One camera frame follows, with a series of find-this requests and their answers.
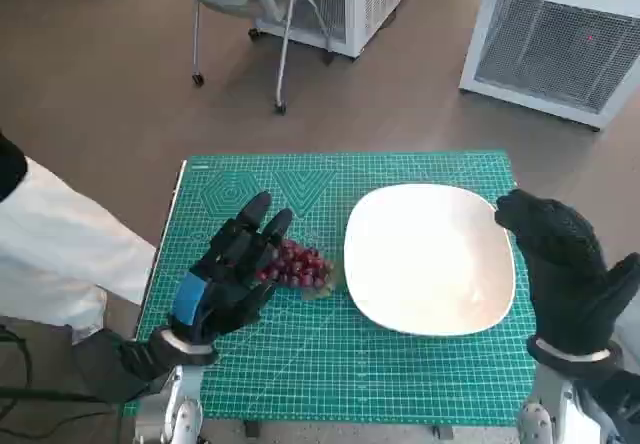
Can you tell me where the green cutting mat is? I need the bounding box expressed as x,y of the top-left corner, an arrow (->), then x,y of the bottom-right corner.
122,151 -> 539,428

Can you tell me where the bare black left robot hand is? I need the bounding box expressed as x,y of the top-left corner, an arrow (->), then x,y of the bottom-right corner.
167,191 -> 294,349

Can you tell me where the red toy grape bunch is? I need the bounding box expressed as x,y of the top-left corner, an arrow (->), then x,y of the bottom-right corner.
254,237 -> 337,298

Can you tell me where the person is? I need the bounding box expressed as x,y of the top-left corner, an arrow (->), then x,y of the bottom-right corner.
0,131 -> 159,346

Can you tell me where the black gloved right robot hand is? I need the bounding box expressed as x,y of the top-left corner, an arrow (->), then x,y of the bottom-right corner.
493,188 -> 640,360

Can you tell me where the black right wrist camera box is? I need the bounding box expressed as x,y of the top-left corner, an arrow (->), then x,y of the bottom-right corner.
574,358 -> 640,444

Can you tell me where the thick black floor cable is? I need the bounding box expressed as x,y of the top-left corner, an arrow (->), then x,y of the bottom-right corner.
0,386 -> 109,407

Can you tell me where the white square plate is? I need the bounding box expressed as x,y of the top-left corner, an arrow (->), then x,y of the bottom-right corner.
343,183 -> 517,338

